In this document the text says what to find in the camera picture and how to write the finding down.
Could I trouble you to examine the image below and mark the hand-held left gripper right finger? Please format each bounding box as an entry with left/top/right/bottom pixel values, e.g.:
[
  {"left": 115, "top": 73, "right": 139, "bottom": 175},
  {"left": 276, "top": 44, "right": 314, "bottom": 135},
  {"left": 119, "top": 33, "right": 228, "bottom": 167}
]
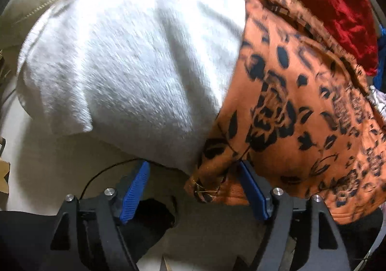
[{"left": 238, "top": 159, "right": 352, "bottom": 271}]

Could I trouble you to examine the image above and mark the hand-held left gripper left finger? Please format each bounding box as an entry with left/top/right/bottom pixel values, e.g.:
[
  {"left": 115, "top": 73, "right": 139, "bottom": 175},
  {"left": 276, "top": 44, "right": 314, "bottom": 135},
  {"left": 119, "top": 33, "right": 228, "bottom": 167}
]
[{"left": 39, "top": 161, "right": 151, "bottom": 271}]

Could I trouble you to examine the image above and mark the orange black floral garment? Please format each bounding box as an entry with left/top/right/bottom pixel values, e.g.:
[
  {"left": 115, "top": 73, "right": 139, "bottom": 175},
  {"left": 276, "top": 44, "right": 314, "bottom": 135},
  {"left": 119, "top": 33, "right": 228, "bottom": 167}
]
[{"left": 185, "top": 0, "right": 386, "bottom": 226}]

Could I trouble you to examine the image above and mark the white fuzzy cloth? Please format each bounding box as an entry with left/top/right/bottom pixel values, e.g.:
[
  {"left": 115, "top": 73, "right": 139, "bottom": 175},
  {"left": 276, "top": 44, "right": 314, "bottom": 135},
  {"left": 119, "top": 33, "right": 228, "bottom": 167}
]
[{"left": 16, "top": 0, "right": 246, "bottom": 176}]

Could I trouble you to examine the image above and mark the brown cardboard piece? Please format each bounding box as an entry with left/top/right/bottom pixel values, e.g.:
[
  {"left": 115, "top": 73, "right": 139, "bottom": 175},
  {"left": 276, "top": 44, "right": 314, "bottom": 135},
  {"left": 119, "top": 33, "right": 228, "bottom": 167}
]
[{"left": 0, "top": 136, "right": 11, "bottom": 194}]

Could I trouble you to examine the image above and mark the lilac cloth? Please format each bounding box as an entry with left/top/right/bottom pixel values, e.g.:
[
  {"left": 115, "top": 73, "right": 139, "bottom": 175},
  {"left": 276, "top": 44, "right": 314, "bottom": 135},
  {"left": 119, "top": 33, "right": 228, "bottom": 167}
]
[{"left": 369, "top": 85, "right": 386, "bottom": 122}]

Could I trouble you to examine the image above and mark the blue garment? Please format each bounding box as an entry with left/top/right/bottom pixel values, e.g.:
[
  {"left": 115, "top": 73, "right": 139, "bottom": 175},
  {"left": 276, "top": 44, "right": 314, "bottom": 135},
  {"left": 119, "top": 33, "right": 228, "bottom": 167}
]
[{"left": 373, "top": 25, "right": 386, "bottom": 91}]

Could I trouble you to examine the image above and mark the thin black cable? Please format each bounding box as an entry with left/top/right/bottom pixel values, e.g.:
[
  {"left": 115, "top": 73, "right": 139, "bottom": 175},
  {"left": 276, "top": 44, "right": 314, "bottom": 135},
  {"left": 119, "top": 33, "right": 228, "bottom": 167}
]
[{"left": 80, "top": 159, "right": 143, "bottom": 200}]

